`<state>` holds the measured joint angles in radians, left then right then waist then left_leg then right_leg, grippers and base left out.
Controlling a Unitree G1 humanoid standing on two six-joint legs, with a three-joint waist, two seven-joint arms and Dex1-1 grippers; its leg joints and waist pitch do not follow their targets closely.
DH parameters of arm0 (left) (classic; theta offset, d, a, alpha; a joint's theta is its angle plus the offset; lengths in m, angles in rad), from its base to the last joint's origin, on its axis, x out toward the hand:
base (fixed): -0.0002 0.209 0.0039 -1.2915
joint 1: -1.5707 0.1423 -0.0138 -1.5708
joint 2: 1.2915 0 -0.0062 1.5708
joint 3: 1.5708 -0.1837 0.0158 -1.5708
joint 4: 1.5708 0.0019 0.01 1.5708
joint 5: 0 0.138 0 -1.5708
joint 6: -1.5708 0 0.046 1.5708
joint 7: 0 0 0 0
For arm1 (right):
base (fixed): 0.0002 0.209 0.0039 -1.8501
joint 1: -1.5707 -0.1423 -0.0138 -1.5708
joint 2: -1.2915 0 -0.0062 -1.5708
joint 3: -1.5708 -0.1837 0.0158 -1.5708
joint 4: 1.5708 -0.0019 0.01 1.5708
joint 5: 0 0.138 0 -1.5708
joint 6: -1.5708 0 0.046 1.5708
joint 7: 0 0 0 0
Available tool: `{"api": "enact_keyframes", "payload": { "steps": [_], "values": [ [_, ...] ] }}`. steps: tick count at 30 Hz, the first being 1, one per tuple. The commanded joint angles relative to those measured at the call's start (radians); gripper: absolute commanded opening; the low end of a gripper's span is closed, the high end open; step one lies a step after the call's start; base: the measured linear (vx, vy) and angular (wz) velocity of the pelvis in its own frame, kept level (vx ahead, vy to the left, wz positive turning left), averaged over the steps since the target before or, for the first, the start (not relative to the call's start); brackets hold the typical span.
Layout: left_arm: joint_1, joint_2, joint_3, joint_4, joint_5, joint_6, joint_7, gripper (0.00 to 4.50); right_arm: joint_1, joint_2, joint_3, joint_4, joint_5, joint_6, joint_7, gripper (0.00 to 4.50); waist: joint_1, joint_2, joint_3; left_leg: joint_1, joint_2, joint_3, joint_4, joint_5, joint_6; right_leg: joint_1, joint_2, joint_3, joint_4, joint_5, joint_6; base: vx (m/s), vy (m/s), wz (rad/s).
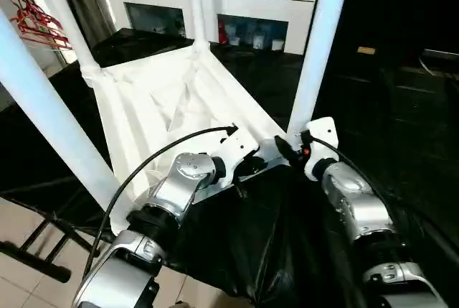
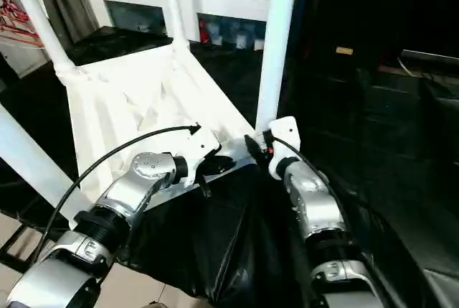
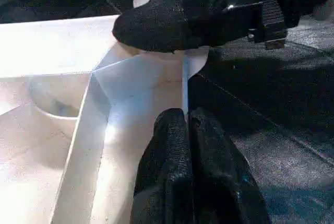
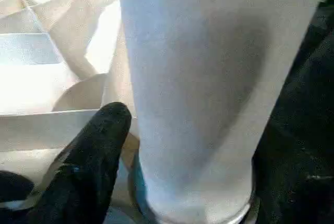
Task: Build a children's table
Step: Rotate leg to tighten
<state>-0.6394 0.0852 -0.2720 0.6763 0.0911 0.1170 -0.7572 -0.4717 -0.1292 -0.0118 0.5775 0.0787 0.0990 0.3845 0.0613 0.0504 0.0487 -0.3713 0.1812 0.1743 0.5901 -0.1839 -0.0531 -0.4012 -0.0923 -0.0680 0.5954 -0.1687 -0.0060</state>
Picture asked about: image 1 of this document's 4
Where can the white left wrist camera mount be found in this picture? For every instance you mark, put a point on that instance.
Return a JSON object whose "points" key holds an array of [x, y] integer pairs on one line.
{"points": [[240, 143]]}

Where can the small tan label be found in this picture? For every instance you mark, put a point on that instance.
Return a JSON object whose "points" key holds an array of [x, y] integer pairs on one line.
{"points": [[366, 50]]}

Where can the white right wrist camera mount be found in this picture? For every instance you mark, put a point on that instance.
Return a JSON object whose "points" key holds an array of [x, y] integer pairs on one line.
{"points": [[324, 132]]}

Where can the white plastic table top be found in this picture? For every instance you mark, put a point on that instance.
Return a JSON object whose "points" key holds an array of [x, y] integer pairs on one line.
{"points": [[143, 107]]}

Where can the grey curtain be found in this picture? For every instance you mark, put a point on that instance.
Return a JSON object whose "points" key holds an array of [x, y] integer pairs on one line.
{"points": [[93, 3]]}

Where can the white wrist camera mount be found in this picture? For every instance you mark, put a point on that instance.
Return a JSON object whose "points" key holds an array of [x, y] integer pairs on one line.
{"points": [[324, 132], [240, 143]]}

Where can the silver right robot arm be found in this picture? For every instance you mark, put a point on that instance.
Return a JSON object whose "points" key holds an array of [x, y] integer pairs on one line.
{"points": [[358, 200]]}

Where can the long dark bar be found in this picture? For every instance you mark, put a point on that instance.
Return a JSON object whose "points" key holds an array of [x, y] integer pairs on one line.
{"points": [[441, 55]]}

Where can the black mat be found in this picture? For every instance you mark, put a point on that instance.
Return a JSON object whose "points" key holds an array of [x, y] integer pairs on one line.
{"points": [[394, 125]]}

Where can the black folding stand frame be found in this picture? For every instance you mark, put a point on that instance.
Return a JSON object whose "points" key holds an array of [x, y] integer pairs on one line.
{"points": [[36, 263]]}

